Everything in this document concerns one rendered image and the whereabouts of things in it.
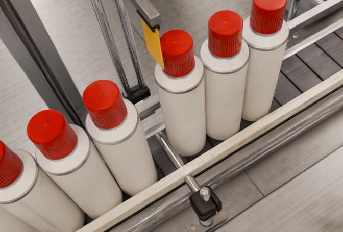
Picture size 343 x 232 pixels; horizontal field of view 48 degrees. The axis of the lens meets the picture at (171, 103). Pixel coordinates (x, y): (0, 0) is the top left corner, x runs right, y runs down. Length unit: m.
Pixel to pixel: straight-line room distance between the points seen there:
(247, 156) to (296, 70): 0.16
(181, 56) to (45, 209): 0.20
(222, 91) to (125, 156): 0.12
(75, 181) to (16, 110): 0.33
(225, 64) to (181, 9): 0.37
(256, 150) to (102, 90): 0.26
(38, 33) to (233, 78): 0.21
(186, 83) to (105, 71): 0.32
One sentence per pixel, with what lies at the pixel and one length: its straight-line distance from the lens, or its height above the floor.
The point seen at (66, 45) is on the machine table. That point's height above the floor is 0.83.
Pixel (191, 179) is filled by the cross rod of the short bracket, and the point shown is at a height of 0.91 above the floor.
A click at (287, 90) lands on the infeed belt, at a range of 0.58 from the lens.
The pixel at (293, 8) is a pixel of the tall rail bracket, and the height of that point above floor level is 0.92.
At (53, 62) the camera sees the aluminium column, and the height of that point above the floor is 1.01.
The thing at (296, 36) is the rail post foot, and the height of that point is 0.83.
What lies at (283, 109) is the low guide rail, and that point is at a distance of 0.52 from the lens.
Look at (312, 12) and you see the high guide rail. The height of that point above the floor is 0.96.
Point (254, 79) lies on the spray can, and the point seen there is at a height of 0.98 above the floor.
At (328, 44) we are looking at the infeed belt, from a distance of 0.65.
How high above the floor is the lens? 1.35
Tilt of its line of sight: 58 degrees down
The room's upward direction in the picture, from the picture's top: 10 degrees counter-clockwise
